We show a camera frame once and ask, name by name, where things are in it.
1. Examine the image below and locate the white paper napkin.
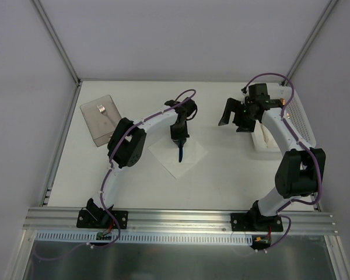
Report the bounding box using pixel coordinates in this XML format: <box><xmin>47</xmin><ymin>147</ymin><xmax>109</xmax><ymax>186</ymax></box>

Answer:
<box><xmin>149</xmin><ymin>136</ymin><xmax>208</xmax><ymax>179</ymax></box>

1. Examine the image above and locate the silver metal fork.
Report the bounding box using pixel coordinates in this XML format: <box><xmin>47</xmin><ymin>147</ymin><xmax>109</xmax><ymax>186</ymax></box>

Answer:
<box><xmin>97</xmin><ymin>104</ymin><xmax>120</xmax><ymax>125</ymax></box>

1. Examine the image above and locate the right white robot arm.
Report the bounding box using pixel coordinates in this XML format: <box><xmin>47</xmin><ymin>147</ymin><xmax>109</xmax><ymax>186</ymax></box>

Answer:
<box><xmin>218</xmin><ymin>83</ymin><xmax>326</xmax><ymax>232</ymax></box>

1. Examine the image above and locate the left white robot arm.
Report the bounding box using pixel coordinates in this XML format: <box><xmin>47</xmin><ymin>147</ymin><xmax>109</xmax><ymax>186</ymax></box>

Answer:
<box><xmin>76</xmin><ymin>98</ymin><xmax>198</xmax><ymax>229</ymax></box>

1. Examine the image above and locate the copper spoon in basket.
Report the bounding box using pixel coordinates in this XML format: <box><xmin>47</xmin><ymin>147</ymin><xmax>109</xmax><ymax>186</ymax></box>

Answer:
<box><xmin>280</xmin><ymin>98</ymin><xmax>290</xmax><ymax>118</ymax></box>

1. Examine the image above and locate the white perforated plastic basket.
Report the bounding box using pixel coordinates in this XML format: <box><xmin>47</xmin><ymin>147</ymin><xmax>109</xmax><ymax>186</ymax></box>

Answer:
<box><xmin>251</xmin><ymin>83</ymin><xmax>316</xmax><ymax>154</ymax></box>

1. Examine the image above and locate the smoky transparent plastic container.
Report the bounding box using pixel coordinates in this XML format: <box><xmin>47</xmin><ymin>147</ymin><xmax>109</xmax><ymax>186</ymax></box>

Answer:
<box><xmin>80</xmin><ymin>95</ymin><xmax>122</xmax><ymax>147</ymax></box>

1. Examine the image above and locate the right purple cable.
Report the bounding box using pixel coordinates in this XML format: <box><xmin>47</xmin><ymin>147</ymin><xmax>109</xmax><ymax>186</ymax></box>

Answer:
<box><xmin>240</xmin><ymin>72</ymin><xmax>323</xmax><ymax>251</ymax></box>

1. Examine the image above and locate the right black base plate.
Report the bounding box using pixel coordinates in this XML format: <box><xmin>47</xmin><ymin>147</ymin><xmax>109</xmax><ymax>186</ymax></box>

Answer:
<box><xmin>230</xmin><ymin>212</ymin><xmax>284</xmax><ymax>232</ymax></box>

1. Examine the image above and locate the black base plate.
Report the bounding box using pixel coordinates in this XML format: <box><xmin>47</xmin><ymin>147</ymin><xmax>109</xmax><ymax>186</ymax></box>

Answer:
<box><xmin>76</xmin><ymin>207</ymin><xmax>129</xmax><ymax>229</ymax></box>
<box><xmin>230</xmin><ymin>212</ymin><xmax>284</xmax><ymax>232</ymax></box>

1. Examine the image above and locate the white slotted cable duct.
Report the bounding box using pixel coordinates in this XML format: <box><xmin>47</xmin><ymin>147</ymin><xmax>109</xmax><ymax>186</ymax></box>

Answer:
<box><xmin>35</xmin><ymin>230</ymin><xmax>253</xmax><ymax>246</ymax></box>

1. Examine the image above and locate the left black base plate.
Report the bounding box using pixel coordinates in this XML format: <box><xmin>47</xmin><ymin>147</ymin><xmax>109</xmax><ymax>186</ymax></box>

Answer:
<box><xmin>76</xmin><ymin>207</ymin><xmax>129</xmax><ymax>229</ymax></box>

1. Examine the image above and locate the aluminium mounting rail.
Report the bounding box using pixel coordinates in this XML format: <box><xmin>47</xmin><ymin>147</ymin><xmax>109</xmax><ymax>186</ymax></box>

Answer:
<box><xmin>23</xmin><ymin>206</ymin><xmax>339</xmax><ymax>236</ymax></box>

